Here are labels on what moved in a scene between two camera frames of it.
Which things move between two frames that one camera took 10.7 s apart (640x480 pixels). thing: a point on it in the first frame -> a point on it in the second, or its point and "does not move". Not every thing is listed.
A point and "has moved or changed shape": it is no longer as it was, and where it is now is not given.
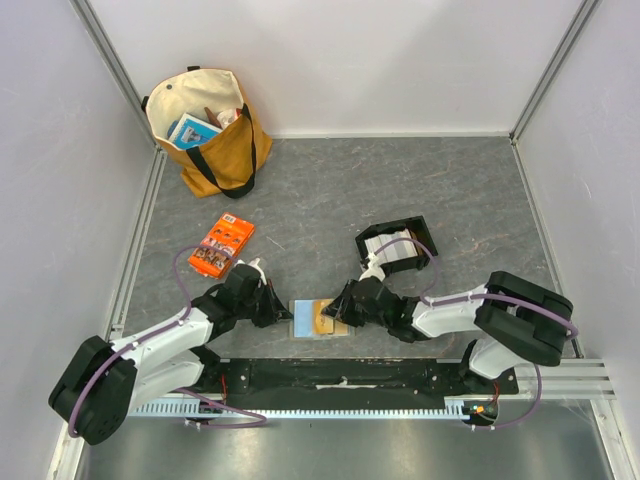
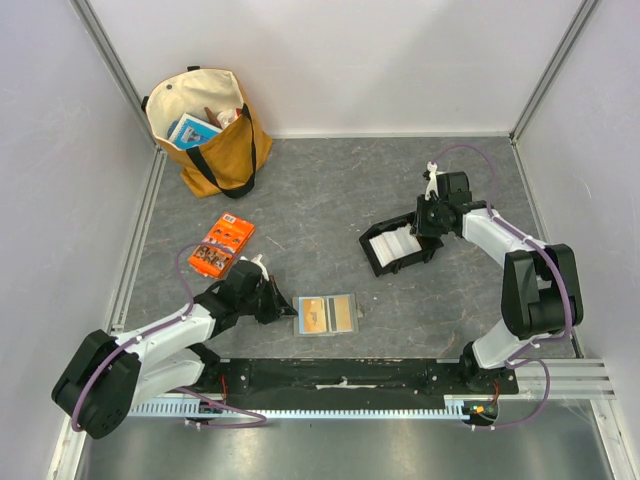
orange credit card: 322,324 has moved or changed shape
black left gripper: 275,312 does not move
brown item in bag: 212,117 does not move
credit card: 340,328 -> 314,317
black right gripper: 348,302 -> 425,235
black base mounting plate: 352,378 does not move
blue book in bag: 191,131 does not move
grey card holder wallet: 307,322 does not move
